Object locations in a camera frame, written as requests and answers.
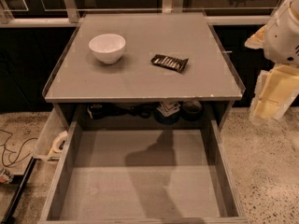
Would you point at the dark chocolate bar wrapper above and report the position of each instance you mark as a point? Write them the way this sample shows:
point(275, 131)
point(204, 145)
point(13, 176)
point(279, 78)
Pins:
point(169, 62)

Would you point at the clear plastic bin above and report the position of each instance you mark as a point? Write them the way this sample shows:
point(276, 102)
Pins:
point(51, 129)

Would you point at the metal railing frame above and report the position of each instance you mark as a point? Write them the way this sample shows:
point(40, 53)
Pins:
point(47, 13)

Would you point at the tape roll in bin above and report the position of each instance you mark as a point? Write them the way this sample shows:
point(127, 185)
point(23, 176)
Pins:
point(58, 143)

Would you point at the open grey top drawer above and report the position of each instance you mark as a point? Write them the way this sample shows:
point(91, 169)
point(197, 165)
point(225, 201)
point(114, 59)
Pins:
point(139, 172)

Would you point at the dark round container behind drawer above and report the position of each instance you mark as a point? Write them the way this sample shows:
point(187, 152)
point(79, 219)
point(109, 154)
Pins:
point(191, 110)

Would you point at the small coloured item on floor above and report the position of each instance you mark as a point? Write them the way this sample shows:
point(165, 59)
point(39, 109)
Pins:
point(6, 176)

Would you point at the striped packet behind drawer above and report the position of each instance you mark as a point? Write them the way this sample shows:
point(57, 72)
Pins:
point(168, 108)

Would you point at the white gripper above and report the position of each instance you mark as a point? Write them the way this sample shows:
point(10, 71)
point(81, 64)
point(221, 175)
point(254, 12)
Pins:
point(282, 41)

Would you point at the black item behind drawer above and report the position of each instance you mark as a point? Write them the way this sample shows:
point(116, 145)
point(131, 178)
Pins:
point(96, 111)

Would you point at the grey cabinet with top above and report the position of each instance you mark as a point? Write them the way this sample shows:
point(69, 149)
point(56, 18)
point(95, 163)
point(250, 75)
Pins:
point(208, 76)

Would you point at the white ceramic bowl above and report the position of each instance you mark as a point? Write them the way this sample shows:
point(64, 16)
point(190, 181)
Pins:
point(107, 48)

